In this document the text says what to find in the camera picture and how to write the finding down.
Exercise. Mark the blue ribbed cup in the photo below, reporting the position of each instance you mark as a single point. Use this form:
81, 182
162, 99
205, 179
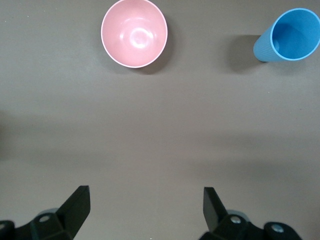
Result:
287, 35

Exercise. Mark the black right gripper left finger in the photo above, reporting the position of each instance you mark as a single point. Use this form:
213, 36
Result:
72, 217

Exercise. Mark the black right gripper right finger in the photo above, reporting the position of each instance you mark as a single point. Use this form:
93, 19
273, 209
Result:
215, 215

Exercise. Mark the pink bowl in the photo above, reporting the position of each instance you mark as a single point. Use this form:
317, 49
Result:
134, 33

